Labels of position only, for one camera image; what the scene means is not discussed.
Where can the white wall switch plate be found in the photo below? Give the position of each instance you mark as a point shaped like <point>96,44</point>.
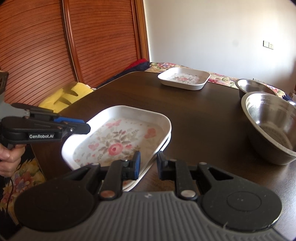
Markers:
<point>268,45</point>

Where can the red and navy folded clothes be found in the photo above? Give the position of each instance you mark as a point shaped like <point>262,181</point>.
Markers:
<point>139,65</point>

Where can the large steel bowl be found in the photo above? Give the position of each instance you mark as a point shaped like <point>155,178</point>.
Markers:
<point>273,126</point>

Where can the deep steel bowl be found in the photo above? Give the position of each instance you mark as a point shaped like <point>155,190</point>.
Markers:
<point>247,85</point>

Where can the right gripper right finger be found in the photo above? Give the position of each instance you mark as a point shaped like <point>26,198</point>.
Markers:
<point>178,172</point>

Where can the wooden louvered wardrobe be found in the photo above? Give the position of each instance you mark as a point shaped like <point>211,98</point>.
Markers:
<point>46,45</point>

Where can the person left hand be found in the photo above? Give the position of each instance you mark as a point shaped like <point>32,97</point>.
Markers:
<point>10,159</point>

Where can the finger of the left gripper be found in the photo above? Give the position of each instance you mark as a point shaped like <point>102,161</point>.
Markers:
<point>61,119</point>

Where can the yellow plush toy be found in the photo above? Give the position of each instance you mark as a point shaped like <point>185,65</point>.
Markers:
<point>66,96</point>

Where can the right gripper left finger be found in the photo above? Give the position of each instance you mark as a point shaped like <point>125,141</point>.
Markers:
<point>118,172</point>

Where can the floral bed quilt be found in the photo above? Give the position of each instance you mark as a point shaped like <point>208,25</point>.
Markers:
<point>159,67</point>

